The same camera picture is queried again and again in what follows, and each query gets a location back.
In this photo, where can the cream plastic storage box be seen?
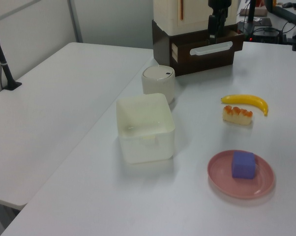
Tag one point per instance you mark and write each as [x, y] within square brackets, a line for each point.
[170, 17]

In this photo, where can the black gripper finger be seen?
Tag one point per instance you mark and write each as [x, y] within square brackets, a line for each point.
[212, 24]
[222, 23]

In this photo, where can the black electronics box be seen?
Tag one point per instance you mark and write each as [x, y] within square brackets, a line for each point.
[264, 35]

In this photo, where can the purple cube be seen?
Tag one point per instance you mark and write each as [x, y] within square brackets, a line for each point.
[243, 166]

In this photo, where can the cream lidded trash can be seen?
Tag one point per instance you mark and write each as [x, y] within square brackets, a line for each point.
[158, 84]

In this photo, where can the black stand with base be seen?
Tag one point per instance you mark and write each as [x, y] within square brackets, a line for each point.
[251, 14]

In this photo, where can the cream square plastic bin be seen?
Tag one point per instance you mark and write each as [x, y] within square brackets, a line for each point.
[148, 145]

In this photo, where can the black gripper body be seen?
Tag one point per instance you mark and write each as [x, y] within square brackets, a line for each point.
[219, 5]

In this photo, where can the pink plate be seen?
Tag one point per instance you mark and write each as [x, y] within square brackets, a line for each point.
[220, 177]

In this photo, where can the yellow banana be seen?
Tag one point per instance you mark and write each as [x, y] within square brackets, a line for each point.
[246, 99]

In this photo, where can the dark brown drawer cabinet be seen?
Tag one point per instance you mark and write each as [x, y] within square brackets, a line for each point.
[162, 46]

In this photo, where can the black camera stand pole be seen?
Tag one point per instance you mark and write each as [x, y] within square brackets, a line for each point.
[1, 64]

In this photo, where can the glazed bread loaf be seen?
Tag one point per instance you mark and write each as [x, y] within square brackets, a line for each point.
[237, 117]

